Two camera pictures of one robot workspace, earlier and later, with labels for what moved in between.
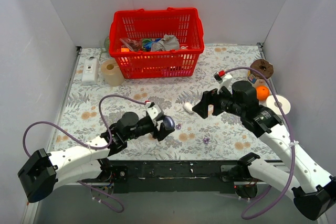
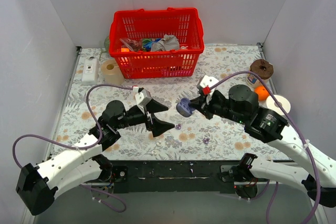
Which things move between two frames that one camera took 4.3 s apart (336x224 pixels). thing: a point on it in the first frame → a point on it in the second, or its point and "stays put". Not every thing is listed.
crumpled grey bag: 168,42 stays put
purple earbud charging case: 168,122 → 183,108
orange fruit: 262,92 stays put
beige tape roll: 113,75 stays put
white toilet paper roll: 283,102 stays put
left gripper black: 157,128 → 148,118
